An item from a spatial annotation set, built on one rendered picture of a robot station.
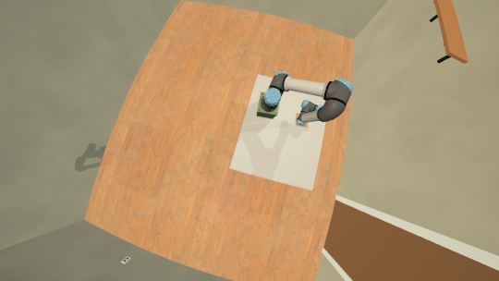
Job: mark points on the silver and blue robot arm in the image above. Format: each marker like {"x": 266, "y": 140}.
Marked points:
{"x": 336, "y": 93}

